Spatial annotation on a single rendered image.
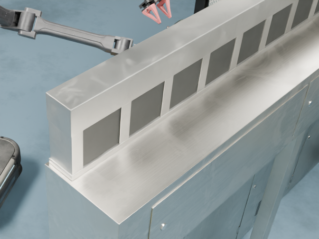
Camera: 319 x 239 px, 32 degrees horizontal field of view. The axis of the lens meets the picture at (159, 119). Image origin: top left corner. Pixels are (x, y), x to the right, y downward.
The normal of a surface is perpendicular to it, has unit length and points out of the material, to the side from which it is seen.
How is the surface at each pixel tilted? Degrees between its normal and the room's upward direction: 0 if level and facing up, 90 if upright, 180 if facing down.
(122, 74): 0
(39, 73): 0
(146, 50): 0
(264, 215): 90
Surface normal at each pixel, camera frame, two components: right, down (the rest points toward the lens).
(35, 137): 0.09, -0.75
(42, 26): 0.15, -0.09
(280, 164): -0.67, 0.44
